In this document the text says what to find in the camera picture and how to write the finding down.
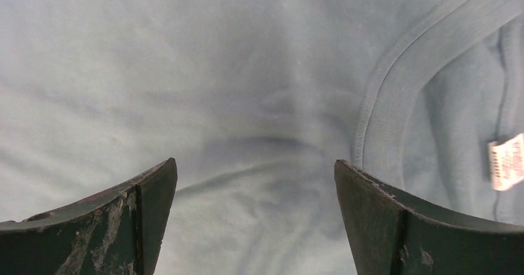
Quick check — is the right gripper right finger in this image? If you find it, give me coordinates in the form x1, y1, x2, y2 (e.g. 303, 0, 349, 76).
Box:
334, 160, 523, 275

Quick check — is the blue-grey t-shirt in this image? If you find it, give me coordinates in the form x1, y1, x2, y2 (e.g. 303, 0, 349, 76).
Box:
1, 0, 523, 274

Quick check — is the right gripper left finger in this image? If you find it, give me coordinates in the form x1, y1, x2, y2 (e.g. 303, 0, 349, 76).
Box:
1, 158, 177, 275

